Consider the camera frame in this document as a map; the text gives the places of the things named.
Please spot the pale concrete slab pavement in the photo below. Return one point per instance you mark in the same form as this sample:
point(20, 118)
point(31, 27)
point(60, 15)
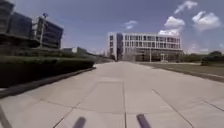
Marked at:
point(113, 90)

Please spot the white multi-storey building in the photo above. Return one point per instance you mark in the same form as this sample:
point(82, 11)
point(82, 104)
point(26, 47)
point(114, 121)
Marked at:
point(146, 45)

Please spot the low distant building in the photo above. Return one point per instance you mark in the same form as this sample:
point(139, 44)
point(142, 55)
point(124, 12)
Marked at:
point(75, 50)

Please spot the robot's own part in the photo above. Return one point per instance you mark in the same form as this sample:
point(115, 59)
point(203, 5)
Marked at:
point(143, 121)
point(79, 122)

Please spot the dark kerb strip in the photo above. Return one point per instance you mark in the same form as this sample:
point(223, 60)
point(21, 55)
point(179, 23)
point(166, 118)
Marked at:
point(40, 82)

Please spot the dark green hedge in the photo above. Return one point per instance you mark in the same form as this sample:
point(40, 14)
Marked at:
point(36, 68)

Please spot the grass strip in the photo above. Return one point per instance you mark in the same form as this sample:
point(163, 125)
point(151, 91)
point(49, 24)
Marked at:
point(196, 69)

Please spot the dark bush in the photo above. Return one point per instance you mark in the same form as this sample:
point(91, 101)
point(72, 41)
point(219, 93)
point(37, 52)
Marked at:
point(213, 58)

